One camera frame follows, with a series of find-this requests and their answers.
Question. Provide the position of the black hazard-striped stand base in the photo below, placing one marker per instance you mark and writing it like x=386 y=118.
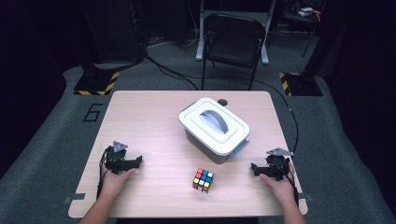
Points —
x=303 y=85
x=95 y=84

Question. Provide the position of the person's right hand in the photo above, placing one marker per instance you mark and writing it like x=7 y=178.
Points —
x=285 y=189

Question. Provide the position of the grey tape strip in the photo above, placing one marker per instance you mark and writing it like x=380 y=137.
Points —
x=306 y=197
x=74 y=198

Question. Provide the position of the small white device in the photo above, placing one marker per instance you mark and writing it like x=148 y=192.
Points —
x=305 y=11

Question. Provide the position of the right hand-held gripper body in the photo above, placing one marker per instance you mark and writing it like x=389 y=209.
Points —
x=277 y=163

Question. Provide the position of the clear plastic storage box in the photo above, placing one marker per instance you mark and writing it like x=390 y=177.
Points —
x=202 y=149

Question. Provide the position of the black cabinet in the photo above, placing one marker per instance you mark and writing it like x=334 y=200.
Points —
x=115 y=31

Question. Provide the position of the colourful puzzle cube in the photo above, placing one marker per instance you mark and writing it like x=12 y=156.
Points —
x=203 y=180

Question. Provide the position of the person's left hand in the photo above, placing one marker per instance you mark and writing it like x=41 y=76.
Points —
x=113 y=185

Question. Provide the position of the black folding chair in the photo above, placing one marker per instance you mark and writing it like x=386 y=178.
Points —
x=232 y=46

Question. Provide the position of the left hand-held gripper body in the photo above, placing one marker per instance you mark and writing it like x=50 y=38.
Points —
x=115 y=160

